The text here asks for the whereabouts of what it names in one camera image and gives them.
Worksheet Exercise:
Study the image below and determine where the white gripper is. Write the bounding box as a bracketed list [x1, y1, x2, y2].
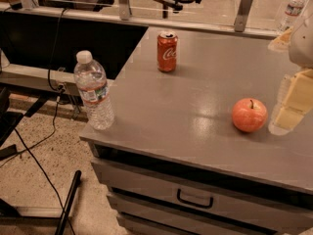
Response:
[268, 4, 313, 136]

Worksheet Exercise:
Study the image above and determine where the red coke can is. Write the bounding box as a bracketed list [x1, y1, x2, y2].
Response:
[157, 31, 178, 72]

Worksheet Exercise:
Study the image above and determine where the background water bottle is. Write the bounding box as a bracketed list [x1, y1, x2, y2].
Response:
[278, 0, 306, 32]

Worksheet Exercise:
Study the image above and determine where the clear water bottle on table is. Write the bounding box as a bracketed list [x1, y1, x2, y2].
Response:
[74, 50, 114, 130]

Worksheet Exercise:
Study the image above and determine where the red apple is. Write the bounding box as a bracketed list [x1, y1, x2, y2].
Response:
[232, 98, 268, 133]

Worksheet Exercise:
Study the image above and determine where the grey drawer cabinet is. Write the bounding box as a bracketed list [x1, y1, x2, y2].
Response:
[89, 143, 313, 235]

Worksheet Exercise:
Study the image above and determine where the black metal stand leg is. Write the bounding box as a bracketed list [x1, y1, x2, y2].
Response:
[55, 170, 81, 235]

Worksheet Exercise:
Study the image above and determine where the black drawer handle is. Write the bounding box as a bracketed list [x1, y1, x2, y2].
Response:
[176, 189, 214, 209]

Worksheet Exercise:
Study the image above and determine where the metal railing frame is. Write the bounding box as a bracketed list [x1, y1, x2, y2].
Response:
[0, 0, 282, 39]

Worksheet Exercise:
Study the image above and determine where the black floor cable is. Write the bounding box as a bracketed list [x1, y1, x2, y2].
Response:
[0, 7, 76, 235]

